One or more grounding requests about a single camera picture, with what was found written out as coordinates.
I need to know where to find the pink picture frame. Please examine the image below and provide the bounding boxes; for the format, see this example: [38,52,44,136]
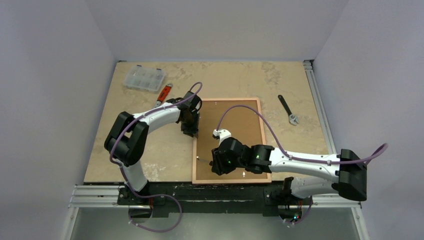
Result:
[192,97,272,184]

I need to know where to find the yellow black screwdriver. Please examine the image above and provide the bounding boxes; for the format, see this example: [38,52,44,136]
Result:
[196,156,213,166]

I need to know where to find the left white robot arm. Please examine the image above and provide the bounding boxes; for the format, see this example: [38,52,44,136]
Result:
[104,91,203,205]

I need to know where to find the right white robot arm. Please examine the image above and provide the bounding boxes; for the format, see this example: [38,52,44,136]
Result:
[210,137,367,204]

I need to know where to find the clear plastic screw box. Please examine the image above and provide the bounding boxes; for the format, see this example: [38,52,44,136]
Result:
[123,65,166,92]

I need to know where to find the black adjustable wrench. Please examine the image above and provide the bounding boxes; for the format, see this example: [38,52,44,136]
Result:
[277,94,299,126]

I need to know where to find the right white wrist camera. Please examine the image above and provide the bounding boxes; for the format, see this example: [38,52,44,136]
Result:
[212,128,232,141]

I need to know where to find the red handled adjustable wrench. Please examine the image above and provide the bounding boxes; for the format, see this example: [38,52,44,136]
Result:
[154,83,173,108]

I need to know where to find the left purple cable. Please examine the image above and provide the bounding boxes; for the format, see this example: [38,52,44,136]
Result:
[109,82,204,196]

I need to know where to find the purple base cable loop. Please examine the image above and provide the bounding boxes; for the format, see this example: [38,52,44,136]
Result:
[127,194,183,233]

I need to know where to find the aluminium frame rail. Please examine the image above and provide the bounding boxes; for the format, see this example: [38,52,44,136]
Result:
[67,59,363,210]

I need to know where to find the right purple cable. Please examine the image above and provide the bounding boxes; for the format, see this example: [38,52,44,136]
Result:
[215,104,389,166]

